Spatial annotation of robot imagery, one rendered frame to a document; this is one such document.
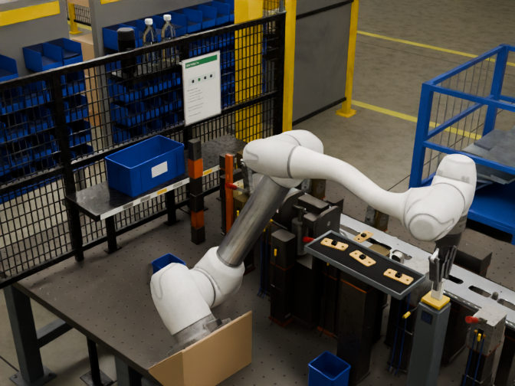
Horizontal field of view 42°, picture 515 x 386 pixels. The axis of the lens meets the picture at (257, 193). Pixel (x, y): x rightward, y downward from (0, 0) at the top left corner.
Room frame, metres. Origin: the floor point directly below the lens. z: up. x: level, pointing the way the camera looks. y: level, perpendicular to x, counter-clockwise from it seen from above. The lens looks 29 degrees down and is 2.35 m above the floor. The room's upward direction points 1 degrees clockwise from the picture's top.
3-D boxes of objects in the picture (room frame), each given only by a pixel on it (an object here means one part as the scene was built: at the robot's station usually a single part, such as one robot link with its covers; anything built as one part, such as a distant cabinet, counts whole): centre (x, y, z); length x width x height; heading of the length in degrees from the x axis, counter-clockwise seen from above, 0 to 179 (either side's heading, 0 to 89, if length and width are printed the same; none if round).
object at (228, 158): (2.44, 0.12, 0.95); 0.03 x 0.01 x 0.50; 46
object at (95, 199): (2.64, 0.39, 1.02); 0.90 x 0.22 x 0.03; 136
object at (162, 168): (2.55, 0.47, 1.10); 0.30 x 0.17 x 0.13; 141
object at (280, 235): (2.02, -0.08, 0.89); 0.09 x 0.08 x 0.38; 136
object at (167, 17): (2.93, 0.40, 1.53); 0.07 x 0.07 x 0.20
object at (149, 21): (2.85, 0.47, 1.53); 0.07 x 0.07 x 0.20
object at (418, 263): (1.79, -0.51, 0.90); 0.13 x 0.08 x 0.41; 136
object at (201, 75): (2.93, 0.26, 1.30); 0.23 x 0.02 x 0.31; 136
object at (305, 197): (2.08, -0.18, 0.95); 0.18 x 0.13 x 0.49; 46
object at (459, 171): (1.56, -0.51, 1.53); 0.13 x 0.11 x 0.16; 149
